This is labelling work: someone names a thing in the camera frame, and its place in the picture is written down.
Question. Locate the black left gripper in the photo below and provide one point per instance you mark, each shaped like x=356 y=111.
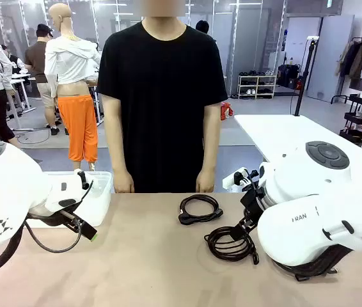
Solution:
x=56 y=219

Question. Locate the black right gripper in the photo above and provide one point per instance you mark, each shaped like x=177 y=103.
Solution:
x=254 y=204

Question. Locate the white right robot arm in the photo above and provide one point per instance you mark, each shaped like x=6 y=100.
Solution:
x=296 y=230

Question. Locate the person right forearm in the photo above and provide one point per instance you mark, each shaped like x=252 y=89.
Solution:
x=118 y=150

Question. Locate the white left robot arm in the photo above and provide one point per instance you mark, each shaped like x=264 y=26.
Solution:
x=2 y=192

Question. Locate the person left forearm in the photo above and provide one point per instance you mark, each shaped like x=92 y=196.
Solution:
x=209 y=150

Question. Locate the person right hand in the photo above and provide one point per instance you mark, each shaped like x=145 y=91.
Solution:
x=124 y=184

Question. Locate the person left hand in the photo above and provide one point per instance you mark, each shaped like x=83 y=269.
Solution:
x=206 y=182

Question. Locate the clear plastic storage bin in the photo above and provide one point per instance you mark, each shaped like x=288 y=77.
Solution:
x=101 y=204

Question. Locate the large white table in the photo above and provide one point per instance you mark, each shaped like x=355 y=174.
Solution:
x=280 y=134

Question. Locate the mannequin with orange pants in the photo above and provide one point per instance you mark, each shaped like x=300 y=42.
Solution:
x=78 y=128

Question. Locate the red object on floor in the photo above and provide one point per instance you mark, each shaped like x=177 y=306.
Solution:
x=226 y=112

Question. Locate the wooden shoe rack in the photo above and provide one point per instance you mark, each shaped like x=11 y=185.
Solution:
x=257 y=86

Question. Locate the person torso black t-shirt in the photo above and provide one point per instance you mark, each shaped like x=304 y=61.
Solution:
x=162 y=96

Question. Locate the black trolley cart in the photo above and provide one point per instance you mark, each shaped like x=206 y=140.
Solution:
x=357 y=118

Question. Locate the black bags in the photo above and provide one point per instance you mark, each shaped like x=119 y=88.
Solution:
x=288 y=76

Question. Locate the man in brown shirt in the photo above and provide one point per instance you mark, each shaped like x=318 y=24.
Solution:
x=37 y=60

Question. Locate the grey partition panel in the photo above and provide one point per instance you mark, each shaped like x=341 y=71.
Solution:
x=328 y=57

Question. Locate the coat rack with clothes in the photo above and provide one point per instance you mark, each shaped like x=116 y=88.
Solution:
x=360 y=60

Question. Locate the background person black hair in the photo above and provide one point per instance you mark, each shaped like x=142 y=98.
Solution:
x=202 y=26

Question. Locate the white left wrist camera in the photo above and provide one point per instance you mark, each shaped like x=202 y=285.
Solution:
x=72 y=192

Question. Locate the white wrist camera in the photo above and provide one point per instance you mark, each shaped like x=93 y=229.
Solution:
x=229 y=182
x=72 y=192

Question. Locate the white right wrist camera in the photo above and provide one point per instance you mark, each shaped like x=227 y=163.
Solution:
x=229 y=182

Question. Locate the black camera pole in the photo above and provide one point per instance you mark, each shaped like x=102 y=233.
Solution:
x=302 y=83

